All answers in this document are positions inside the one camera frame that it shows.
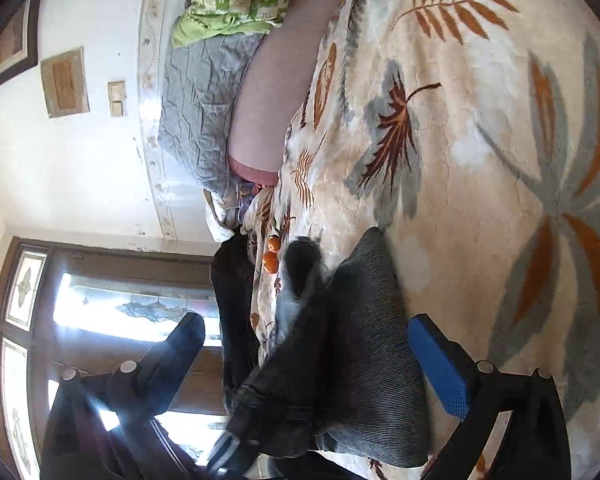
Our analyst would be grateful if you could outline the beige wall switch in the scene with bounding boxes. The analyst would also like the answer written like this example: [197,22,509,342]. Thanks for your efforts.
[108,80,126,117]

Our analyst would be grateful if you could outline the green patterned folded blanket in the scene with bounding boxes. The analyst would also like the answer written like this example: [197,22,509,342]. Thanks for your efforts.
[172,0,289,48]

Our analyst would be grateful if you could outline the orange tangerine left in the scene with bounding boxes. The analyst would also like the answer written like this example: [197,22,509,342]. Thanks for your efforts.
[262,252,278,274]

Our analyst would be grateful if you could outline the grey denim pants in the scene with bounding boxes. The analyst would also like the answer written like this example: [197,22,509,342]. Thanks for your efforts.
[208,228,430,477]

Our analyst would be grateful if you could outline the window with stained glass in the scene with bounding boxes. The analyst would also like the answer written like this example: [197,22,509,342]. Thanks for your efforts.
[0,237,224,479]

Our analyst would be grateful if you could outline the beige wall panel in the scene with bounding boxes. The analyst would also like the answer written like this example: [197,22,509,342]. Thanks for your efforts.
[41,48,90,118]

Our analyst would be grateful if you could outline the grey quilted pillow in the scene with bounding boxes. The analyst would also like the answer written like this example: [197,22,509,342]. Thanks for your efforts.
[158,34,263,205]

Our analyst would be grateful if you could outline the dark framed picture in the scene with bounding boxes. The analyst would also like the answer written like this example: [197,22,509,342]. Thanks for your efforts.
[0,0,41,85]

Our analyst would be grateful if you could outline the orange tangerine right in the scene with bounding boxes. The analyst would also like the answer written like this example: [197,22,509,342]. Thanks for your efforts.
[268,235,280,252]

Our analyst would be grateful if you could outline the leaf pattern fleece blanket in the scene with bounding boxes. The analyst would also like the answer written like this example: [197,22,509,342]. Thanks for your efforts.
[246,0,600,479]

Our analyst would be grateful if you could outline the white cloth pile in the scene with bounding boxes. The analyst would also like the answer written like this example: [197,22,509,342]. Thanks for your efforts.
[202,178,265,243]

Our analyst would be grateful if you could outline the black garment on armrest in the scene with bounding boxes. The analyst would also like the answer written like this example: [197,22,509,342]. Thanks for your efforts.
[210,231,259,412]

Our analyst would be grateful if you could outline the orange tangerine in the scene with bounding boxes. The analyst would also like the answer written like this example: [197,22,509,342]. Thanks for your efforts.
[262,252,278,274]
[268,235,280,252]

